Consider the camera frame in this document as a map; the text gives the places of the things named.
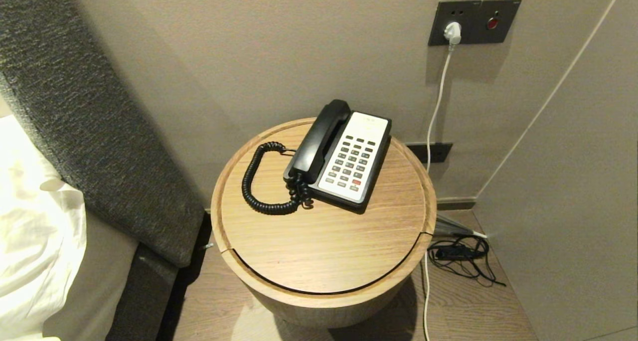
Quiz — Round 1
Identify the black telephone handset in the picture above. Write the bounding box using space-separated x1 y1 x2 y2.
283 99 352 184

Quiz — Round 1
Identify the black and white desk telephone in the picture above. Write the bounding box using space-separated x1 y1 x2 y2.
285 111 393 213

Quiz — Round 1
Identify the round wooden side table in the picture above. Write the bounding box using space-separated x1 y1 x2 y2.
209 117 438 329

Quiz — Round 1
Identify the transparent folded umbrella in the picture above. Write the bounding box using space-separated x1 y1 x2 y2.
435 214 488 238

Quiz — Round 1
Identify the grey upholstered headboard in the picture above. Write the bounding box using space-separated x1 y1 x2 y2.
0 0 207 268

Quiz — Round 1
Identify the beige mattress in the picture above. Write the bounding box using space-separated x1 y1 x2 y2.
42 211 140 341

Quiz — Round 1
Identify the white bed pillow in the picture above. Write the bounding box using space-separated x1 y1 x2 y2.
0 114 86 341

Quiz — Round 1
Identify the black coiled phone cord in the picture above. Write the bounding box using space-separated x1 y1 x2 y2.
241 142 316 215

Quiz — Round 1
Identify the white power cable with plug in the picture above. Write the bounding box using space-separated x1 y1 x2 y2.
423 22 463 341

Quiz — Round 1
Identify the black cable bundle with adapter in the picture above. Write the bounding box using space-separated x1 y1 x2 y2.
428 234 506 287

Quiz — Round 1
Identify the grey wall socket panel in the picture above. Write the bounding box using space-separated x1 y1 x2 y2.
429 0 522 46

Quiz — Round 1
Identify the dark grey bed frame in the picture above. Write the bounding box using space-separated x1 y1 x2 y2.
105 241 180 341

